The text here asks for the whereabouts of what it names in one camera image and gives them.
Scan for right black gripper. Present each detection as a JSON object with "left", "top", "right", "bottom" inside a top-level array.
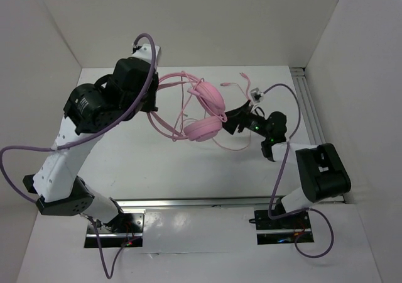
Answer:
[{"left": 215, "top": 101, "right": 271, "bottom": 139}]

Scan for pink headphone cable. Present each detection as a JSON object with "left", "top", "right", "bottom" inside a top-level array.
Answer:
[{"left": 174, "top": 72, "right": 257, "bottom": 152}]

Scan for pink headphones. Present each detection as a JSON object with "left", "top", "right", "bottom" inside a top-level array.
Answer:
[{"left": 147, "top": 71, "right": 227, "bottom": 142}]

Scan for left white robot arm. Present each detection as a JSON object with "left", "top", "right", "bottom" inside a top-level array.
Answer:
[{"left": 23, "top": 57, "right": 158, "bottom": 232}]

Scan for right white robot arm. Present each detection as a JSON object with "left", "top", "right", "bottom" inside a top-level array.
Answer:
[{"left": 223, "top": 101, "right": 351, "bottom": 228}]

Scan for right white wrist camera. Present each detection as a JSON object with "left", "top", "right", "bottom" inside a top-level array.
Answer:
[{"left": 249, "top": 87, "right": 264, "bottom": 104}]

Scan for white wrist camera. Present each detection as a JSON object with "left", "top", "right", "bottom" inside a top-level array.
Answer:
[
  {"left": 131, "top": 43, "right": 161, "bottom": 67},
  {"left": 249, "top": 87, "right": 264, "bottom": 104}
]

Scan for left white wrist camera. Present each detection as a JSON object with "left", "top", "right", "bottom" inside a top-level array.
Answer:
[{"left": 131, "top": 43, "right": 161, "bottom": 67}]

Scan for aluminium side rail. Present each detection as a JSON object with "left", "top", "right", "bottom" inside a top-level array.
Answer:
[{"left": 290, "top": 68, "right": 350, "bottom": 203}]

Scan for aluminium front rail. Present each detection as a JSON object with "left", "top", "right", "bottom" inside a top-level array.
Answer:
[{"left": 116, "top": 196, "right": 271, "bottom": 209}]

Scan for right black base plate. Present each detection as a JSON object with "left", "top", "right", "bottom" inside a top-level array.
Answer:
[{"left": 249, "top": 210, "right": 314, "bottom": 245}]

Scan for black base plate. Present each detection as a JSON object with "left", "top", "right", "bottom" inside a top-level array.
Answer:
[
  {"left": 94, "top": 209, "right": 145, "bottom": 248},
  {"left": 249, "top": 210, "right": 314, "bottom": 245}
]

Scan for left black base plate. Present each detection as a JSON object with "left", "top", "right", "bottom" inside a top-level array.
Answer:
[{"left": 94, "top": 209, "right": 145, "bottom": 248}]

